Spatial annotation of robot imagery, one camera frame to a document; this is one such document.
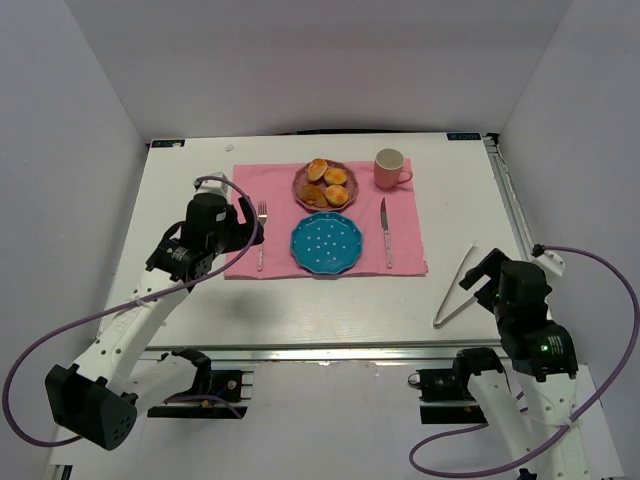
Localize metal tongs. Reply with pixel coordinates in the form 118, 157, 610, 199
432, 241, 477, 329

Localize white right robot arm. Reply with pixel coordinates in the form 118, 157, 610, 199
453, 249, 590, 479

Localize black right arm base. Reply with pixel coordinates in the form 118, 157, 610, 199
407, 347, 505, 425

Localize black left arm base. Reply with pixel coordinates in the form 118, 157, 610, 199
147, 348, 253, 420

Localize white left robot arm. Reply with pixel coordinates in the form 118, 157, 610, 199
45, 193, 263, 451

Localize pink scalloped plate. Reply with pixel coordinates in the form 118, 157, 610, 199
292, 159, 359, 213

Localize blue polka dot plate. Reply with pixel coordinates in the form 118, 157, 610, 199
290, 212, 363, 276

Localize blue label left corner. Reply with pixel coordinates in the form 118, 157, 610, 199
150, 139, 185, 148

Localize blue label corner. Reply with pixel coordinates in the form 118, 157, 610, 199
446, 132, 482, 141
150, 139, 185, 148

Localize pink cloth placemat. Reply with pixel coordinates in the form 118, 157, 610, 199
224, 161, 428, 279

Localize blue label right corner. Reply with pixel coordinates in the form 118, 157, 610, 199
446, 132, 482, 141

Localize pink ceramic mug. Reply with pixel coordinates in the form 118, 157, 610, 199
374, 148, 413, 190

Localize fork with pink handle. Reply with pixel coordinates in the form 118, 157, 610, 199
256, 200, 268, 272

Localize aluminium rail right side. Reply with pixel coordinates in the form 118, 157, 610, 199
483, 133, 535, 260

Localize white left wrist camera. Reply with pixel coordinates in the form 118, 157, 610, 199
194, 179, 230, 203

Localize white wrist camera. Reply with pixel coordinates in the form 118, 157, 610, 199
531, 244, 566, 284
194, 179, 230, 203

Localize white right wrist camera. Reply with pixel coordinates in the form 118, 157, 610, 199
531, 244, 566, 284

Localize knife with pink handle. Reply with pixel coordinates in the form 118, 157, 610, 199
380, 197, 393, 269

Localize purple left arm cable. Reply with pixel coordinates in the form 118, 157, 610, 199
1, 175, 262, 448

